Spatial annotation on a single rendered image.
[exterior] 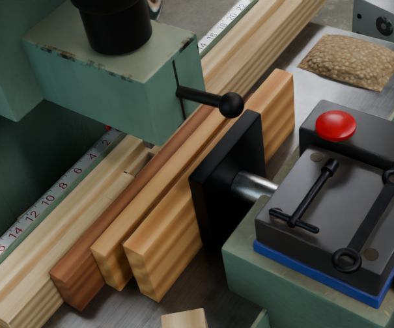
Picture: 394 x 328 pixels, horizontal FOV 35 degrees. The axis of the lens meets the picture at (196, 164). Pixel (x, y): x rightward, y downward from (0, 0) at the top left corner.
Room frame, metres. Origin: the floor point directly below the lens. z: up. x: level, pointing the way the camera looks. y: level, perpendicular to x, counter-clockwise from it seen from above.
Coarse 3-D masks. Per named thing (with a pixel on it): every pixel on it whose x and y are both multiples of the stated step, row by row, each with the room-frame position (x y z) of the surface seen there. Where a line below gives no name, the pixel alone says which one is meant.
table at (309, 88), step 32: (320, 32) 0.60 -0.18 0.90; (352, 32) 0.59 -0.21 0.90; (288, 64) 0.56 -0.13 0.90; (320, 96) 0.49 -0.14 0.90; (352, 96) 0.48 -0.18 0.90; (384, 96) 0.47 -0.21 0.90; (128, 288) 0.30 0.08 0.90; (192, 288) 0.29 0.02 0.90; (224, 288) 0.28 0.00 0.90; (64, 320) 0.28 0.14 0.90; (96, 320) 0.28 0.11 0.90; (128, 320) 0.27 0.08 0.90; (160, 320) 0.27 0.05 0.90; (224, 320) 0.25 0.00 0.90; (256, 320) 0.25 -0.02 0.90
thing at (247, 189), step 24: (240, 120) 0.38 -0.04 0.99; (216, 144) 0.36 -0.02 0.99; (240, 144) 0.36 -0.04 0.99; (216, 168) 0.33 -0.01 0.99; (240, 168) 0.36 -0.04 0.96; (264, 168) 0.38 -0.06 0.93; (192, 192) 0.33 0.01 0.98; (216, 192) 0.33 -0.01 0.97; (240, 192) 0.34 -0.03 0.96; (264, 192) 0.33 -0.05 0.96; (216, 216) 0.33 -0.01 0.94; (216, 240) 0.32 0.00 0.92
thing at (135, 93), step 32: (32, 32) 0.46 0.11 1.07; (64, 32) 0.45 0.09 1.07; (160, 32) 0.42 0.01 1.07; (192, 32) 0.41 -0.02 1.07; (32, 64) 0.45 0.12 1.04; (64, 64) 0.42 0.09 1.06; (96, 64) 0.40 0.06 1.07; (128, 64) 0.39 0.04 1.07; (160, 64) 0.38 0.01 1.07; (192, 64) 0.40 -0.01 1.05; (64, 96) 0.43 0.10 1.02; (96, 96) 0.40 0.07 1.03; (128, 96) 0.37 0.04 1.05; (160, 96) 0.37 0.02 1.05; (128, 128) 0.38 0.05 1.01; (160, 128) 0.36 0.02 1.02
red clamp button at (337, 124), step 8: (328, 112) 0.34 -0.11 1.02; (336, 112) 0.34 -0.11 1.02; (344, 112) 0.34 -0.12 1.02; (320, 120) 0.33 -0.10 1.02; (328, 120) 0.33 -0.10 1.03; (336, 120) 0.33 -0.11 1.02; (344, 120) 0.33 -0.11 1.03; (352, 120) 0.33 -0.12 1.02; (320, 128) 0.33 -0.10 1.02; (328, 128) 0.32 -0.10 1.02; (336, 128) 0.32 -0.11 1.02; (344, 128) 0.32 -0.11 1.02; (352, 128) 0.32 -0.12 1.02; (320, 136) 0.32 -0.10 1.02; (328, 136) 0.32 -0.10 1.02; (336, 136) 0.32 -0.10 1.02; (344, 136) 0.31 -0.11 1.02
